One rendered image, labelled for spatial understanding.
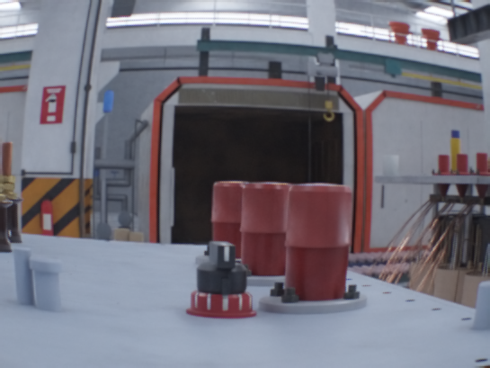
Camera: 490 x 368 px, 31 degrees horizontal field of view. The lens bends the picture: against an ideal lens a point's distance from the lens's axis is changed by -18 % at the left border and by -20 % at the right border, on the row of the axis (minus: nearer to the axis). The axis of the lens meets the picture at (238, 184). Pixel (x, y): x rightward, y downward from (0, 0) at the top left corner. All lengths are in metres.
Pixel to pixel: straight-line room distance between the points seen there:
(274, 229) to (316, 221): 0.33
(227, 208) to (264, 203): 0.33
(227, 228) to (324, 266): 0.66
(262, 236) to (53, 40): 10.46
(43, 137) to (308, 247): 10.64
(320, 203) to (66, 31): 10.78
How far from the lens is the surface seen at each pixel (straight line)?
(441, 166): 4.04
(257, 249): 1.41
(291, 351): 0.81
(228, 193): 1.74
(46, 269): 0.96
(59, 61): 11.75
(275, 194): 1.41
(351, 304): 1.08
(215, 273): 1.04
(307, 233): 1.09
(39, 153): 11.68
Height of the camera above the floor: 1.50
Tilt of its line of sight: level
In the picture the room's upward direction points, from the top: 1 degrees clockwise
